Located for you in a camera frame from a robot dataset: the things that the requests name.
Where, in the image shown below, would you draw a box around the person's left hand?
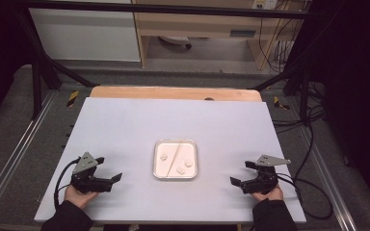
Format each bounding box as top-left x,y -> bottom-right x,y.
64,185 -> 99,210

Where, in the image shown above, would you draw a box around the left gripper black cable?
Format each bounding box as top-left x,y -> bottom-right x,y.
53,156 -> 82,212

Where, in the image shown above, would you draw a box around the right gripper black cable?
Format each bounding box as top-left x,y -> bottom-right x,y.
277,172 -> 334,221

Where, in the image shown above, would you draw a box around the black floor cables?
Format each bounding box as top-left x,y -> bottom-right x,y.
271,81 -> 328,135

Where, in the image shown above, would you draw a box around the thin bamboo skewer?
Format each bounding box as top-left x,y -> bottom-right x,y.
166,142 -> 181,176

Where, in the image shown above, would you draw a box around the black metal frame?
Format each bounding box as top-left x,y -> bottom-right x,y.
13,0 -> 313,125

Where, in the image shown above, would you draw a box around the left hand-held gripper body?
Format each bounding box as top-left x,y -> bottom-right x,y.
70,151 -> 112,194

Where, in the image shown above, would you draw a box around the office chair base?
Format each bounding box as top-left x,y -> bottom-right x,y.
158,36 -> 194,50

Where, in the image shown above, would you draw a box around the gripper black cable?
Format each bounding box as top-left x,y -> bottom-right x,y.
53,156 -> 82,212
277,172 -> 334,221

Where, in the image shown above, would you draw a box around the person's right hand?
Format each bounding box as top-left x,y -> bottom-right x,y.
250,186 -> 284,202

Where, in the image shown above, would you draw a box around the yellow black tape strip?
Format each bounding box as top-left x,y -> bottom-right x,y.
66,90 -> 80,108
273,95 -> 291,111

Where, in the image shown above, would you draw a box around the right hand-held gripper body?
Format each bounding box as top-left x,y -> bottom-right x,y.
241,154 -> 292,194

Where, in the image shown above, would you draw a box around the white cabinet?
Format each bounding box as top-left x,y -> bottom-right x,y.
28,8 -> 142,63

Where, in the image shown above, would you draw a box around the white wall socket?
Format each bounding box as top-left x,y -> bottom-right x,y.
251,0 -> 278,10

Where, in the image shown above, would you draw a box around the hanging black cables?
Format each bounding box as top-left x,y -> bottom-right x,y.
258,9 -> 296,73

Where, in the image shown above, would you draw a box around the light wooden desk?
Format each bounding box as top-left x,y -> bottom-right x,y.
131,0 -> 303,70

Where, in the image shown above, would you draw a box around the white square tray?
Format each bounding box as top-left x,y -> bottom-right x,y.
152,139 -> 198,180

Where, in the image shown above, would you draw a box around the wooden table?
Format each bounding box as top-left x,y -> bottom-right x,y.
89,85 -> 263,103

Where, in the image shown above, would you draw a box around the aluminium rail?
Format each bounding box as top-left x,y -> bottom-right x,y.
297,126 -> 358,231
0,90 -> 58,219

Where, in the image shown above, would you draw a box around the dark curtain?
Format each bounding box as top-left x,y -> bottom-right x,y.
307,0 -> 370,219
0,0 -> 35,131

